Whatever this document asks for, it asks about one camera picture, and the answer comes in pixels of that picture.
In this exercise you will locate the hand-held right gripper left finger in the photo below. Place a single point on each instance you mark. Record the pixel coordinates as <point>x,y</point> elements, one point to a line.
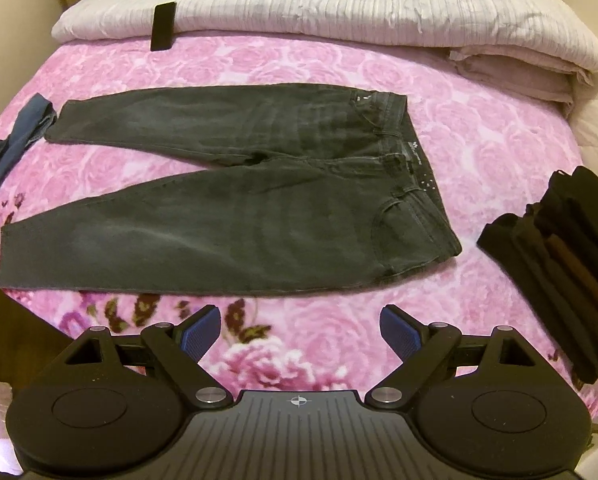
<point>201,332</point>

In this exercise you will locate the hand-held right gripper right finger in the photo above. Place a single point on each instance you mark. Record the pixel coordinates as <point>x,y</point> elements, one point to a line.
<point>399,332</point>

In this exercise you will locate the dark grey jeans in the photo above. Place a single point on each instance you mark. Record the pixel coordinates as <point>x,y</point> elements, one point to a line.
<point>229,230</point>

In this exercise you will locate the blue jeans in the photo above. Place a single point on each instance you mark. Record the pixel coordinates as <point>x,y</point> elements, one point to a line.
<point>9,155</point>

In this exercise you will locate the stack of dark folded clothes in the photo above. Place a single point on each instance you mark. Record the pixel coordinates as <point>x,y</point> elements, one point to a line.
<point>554,270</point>

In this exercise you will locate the pink floral blanket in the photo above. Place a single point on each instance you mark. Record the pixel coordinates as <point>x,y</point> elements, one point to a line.
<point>479,125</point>

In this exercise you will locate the folded beige sheets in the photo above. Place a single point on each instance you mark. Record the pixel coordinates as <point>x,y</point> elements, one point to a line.
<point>519,75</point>

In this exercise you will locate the white striped quilt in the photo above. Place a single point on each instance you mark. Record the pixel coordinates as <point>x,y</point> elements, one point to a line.
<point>304,5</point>

